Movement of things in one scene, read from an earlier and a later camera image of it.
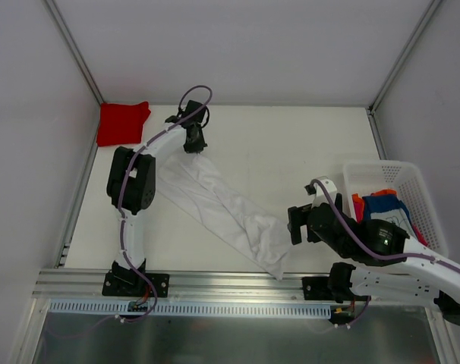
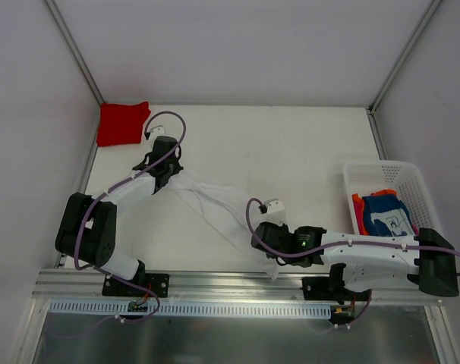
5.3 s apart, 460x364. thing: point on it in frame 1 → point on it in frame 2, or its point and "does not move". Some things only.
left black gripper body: x=194 y=141 → x=169 y=169
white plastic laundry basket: x=363 y=177 does not move
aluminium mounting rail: x=196 y=287 does not move
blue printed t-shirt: x=389 y=208 does not move
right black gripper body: x=297 y=224 → x=263 y=236
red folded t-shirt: x=121 y=123 does not move
